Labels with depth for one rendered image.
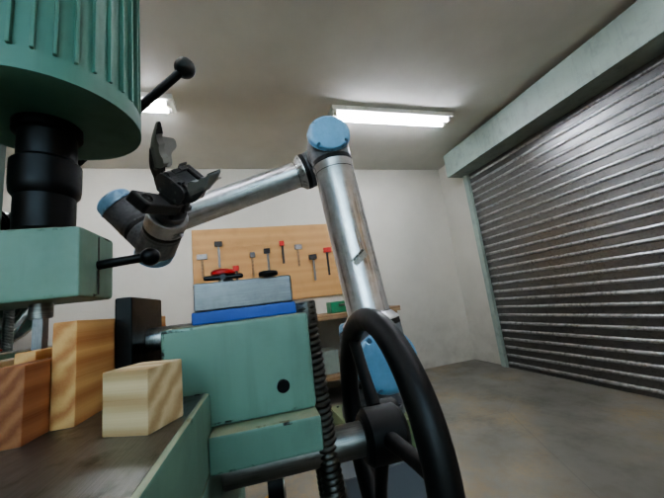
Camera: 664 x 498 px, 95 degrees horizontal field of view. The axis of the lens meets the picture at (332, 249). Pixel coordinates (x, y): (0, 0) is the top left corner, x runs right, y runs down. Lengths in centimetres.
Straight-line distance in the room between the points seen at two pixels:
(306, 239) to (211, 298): 347
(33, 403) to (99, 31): 36
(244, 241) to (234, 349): 341
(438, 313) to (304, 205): 227
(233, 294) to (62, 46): 29
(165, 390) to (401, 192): 431
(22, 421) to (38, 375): 3
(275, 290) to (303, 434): 13
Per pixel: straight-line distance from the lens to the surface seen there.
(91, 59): 45
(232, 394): 32
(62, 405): 32
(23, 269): 40
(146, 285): 379
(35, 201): 43
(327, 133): 87
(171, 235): 81
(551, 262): 359
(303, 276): 369
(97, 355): 34
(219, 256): 366
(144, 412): 24
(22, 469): 25
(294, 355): 31
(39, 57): 42
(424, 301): 427
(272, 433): 31
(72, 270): 38
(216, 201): 99
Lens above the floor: 97
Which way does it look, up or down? 10 degrees up
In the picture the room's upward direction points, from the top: 7 degrees counter-clockwise
